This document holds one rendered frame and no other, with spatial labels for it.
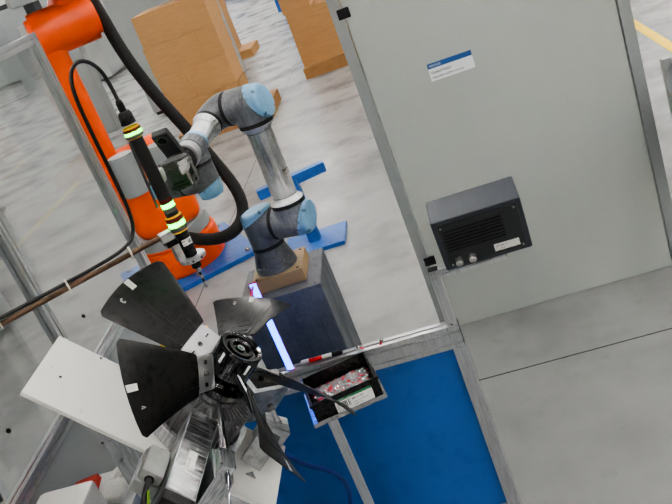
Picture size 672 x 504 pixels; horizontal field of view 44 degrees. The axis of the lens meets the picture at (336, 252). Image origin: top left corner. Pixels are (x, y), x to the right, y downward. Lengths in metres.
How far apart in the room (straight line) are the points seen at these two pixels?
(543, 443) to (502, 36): 1.72
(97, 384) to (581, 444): 1.88
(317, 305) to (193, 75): 7.52
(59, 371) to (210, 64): 8.07
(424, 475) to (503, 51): 1.87
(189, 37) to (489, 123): 6.62
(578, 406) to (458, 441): 0.82
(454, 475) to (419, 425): 0.24
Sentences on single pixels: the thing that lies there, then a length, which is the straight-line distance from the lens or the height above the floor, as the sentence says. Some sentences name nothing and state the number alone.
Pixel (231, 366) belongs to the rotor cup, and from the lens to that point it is 2.07.
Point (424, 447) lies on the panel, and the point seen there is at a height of 0.43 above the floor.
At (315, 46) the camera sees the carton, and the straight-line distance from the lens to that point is 11.33.
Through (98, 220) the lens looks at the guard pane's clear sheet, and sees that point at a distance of 3.39.
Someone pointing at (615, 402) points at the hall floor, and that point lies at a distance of 3.50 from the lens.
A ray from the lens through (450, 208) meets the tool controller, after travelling 2.38.
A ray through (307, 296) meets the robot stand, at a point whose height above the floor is 0.97.
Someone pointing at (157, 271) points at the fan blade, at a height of 1.42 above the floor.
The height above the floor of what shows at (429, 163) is 0.88.
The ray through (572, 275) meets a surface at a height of 0.10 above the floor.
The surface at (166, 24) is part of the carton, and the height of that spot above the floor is 1.39.
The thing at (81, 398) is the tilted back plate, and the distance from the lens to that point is 2.18.
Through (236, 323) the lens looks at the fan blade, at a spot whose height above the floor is 1.19.
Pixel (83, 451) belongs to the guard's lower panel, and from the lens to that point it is 2.84.
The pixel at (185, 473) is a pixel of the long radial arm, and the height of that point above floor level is 1.12.
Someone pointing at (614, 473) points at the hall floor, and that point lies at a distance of 3.20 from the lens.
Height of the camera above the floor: 2.15
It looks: 23 degrees down
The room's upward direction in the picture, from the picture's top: 22 degrees counter-clockwise
